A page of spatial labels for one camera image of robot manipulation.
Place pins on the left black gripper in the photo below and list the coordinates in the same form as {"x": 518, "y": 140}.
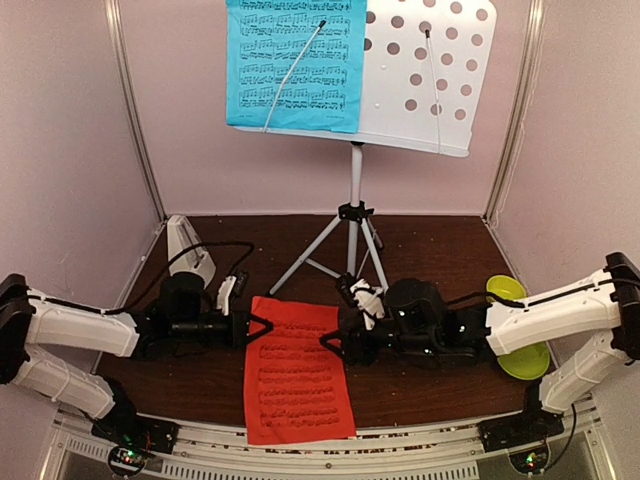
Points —
{"x": 238, "y": 329}

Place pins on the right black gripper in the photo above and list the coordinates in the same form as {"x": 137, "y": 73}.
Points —
{"x": 353, "y": 343}

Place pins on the red sheet music page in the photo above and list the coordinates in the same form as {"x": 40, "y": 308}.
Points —
{"x": 295, "y": 390}

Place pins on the blue sheet music page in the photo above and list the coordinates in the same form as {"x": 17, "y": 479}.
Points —
{"x": 295, "y": 65}

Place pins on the white folding music stand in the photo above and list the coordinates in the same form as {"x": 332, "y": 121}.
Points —
{"x": 424, "y": 65}

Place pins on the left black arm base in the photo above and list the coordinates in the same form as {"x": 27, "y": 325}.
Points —
{"x": 124, "y": 426}

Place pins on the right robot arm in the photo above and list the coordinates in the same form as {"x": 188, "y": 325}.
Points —
{"x": 597, "y": 315}

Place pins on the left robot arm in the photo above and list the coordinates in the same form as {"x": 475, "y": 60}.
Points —
{"x": 31, "y": 322}

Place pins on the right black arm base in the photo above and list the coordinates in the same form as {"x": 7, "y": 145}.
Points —
{"x": 532, "y": 424}

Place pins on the white wedge-shaped holder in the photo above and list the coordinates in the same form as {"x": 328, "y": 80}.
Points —
{"x": 185, "y": 252}

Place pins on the yellow-green plastic bowl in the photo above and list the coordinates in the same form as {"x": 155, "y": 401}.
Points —
{"x": 506, "y": 287}

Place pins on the yellow-green plastic plate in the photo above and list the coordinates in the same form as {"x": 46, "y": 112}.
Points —
{"x": 528, "y": 363}

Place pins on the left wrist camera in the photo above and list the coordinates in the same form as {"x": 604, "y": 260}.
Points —
{"x": 231, "y": 288}

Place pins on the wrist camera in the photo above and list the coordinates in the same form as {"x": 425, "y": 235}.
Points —
{"x": 231, "y": 288}
{"x": 358, "y": 293}

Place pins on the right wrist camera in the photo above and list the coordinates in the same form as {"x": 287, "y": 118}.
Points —
{"x": 358, "y": 293}

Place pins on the right aluminium corner post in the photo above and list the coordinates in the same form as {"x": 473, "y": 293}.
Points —
{"x": 528, "y": 72}

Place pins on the aluminium corner post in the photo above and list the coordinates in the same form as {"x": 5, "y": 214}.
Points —
{"x": 528, "y": 72}
{"x": 116, "y": 32}

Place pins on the left aluminium corner post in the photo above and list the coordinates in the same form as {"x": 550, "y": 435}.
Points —
{"x": 116, "y": 32}

